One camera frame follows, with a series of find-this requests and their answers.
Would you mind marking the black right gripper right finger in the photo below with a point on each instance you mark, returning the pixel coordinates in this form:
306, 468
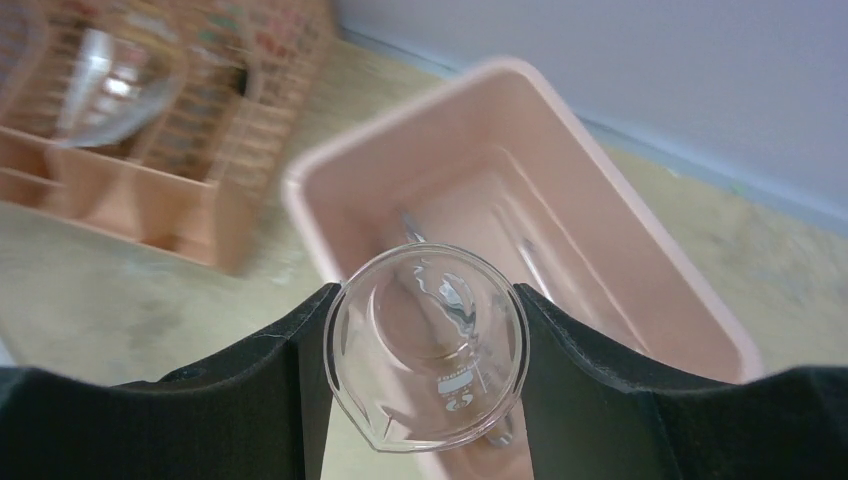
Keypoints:
596, 409

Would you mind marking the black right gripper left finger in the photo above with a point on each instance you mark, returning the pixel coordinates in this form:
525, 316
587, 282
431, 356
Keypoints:
258, 409

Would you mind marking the small clear glass beaker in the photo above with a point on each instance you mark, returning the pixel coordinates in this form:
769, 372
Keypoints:
384, 370

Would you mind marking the metal crucible tongs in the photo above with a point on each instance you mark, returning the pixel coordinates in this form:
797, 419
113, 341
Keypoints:
449, 286

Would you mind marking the pink plastic bin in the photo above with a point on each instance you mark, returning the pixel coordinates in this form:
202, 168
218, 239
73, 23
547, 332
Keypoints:
497, 149

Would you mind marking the clear watch glass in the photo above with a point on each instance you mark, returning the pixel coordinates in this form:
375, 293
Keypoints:
120, 85

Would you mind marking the peach plastic desk organizer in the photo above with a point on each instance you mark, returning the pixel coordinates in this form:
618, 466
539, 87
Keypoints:
159, 123

